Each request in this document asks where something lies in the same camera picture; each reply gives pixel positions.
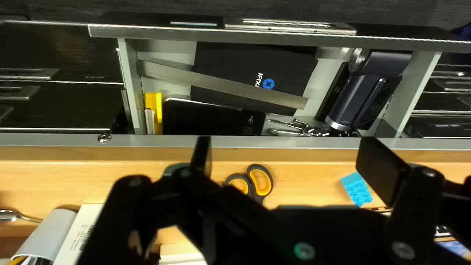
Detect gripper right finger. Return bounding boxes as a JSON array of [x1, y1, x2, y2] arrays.
[[355, 137, 471, 265]]

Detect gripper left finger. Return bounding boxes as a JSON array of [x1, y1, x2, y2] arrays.
[[78, 136, 318, 265]]

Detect blue rectangular object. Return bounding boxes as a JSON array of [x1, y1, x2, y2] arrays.
[[340, 172, 373, 208]]

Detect open grey drawer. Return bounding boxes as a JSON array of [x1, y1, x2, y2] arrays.
[[88, 17, 471, 150]]

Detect dark blue handheld fan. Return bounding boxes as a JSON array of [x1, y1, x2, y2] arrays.
[[325, 49, 413, 132]]

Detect yellow and black scissors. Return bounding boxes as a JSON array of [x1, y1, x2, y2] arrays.
[[224, 164, 274, 205]]

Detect black flat case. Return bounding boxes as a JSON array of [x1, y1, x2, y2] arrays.
[[162, 97, 266, 136]]

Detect steel ruler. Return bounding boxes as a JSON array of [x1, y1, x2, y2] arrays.
[[136, 60, 309, 110]]

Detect black case with white print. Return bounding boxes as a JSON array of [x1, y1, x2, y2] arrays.
[[190, 42, 319, 117]]

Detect metal spoon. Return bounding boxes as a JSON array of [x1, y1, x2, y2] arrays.
[[0, 209, 43, 224]]

